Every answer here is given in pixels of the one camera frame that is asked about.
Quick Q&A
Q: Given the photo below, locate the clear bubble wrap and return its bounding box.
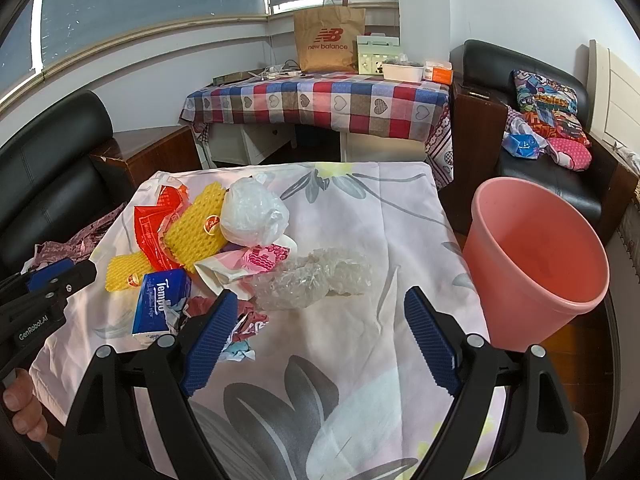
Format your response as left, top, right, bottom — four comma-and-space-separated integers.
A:
242, 248, 373, 312

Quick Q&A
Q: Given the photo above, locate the checkered tablecloth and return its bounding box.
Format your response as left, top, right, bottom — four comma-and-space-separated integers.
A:
180, 73, 454, 188

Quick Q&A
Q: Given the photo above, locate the pink floral table cloth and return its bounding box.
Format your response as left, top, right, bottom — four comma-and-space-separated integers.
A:
29, 160, 507, 480

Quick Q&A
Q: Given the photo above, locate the white plastic tray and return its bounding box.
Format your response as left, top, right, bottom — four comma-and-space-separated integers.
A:
382, 60, 424, 84

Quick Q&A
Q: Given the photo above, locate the wooden side table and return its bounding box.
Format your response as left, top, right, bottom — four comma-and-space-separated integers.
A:
91, 126, 202, 188

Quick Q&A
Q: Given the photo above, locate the colourful patterned cushion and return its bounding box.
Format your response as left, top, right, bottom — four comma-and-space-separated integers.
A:
512, 70, 590, 148

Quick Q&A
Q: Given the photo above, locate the orange box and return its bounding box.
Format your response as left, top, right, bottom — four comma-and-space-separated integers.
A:
423, 61, 454, 86

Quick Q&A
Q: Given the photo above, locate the black leather sofa left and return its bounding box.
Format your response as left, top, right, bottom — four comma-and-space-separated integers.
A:
0, 91, 134, 278

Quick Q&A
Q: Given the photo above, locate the person's left hand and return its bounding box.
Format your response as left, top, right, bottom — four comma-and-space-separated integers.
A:
2, 368, 60, 460

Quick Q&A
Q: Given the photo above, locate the blue plastic package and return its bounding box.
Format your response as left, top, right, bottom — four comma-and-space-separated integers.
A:
501, 133, 540, 160

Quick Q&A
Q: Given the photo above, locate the red medicine box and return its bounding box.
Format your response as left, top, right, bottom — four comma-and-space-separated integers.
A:
134, 184, 190, 271

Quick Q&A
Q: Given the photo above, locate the white plastic bag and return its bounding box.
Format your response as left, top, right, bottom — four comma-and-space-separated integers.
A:
220, 177, 290, 247

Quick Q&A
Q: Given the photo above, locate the small yellow foam fruit net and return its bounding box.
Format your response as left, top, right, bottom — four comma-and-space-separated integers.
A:
105, 252, 154, 292

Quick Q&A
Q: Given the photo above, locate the blue Tempo tissue pack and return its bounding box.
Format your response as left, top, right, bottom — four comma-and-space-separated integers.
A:
131, 269, 191, 340

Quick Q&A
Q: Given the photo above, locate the large yellow foam fruit net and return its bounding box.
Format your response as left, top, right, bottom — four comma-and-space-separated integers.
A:
163, 182, 228, 273

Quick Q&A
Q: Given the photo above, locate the wooden armrest cabinet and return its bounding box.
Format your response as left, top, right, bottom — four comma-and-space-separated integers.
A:
438, 81, 506, 234

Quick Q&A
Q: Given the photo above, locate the green white box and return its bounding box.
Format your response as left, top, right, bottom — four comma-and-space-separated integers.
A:
357, 32, 401, 75

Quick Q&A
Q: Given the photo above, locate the brown New Balance paper bag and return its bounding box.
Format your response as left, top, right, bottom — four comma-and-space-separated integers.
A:
293, 4, 366, 73

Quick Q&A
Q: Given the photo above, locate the black leather armchair right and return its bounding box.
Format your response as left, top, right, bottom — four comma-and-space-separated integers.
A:
449, 38, 606, 231

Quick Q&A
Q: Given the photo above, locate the maroon velvet cloth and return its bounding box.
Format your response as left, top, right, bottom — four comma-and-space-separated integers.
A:
21, 203, 126, 274

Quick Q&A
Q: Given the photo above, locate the red blue wrapper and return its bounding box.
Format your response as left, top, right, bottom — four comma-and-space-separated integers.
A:
184, 296, 269, 362

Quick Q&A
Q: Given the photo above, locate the pink white paper bag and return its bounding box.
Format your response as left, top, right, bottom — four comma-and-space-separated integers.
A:
194, 235, 297, 301

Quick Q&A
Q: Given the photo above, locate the pink plastic trash bucket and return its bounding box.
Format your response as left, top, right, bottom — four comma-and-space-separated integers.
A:
463, 177, 610, 351

